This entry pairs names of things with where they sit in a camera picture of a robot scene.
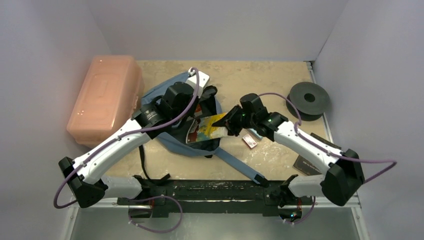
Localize blue grey backpack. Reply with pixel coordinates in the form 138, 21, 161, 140
140, 72, 269, 187

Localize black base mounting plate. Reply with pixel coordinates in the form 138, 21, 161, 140
117, 179, 313, 218

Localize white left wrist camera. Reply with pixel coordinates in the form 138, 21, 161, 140
185, 67, 210, 98

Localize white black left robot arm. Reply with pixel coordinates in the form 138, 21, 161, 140
53, 79, 216, 209

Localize pink plastic storage box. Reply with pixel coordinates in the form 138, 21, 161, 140
66, 55, 144, 148

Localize black filament spool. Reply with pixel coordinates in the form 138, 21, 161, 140
286, 82, 331, 122

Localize dark brown book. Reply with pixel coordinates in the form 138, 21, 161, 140
293, 132, 342, 176

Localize aluminium frame rails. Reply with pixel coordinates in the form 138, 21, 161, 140
66, 60, 371, 240

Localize teal white stapler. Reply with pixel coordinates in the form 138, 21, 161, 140
248, 128, 263, 140

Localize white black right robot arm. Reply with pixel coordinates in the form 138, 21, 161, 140
212, 93, 365, 206

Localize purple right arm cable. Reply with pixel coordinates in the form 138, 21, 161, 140
258, 92, 398, 226

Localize small red white card box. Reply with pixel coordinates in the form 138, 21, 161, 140
242, 134, 258, 149

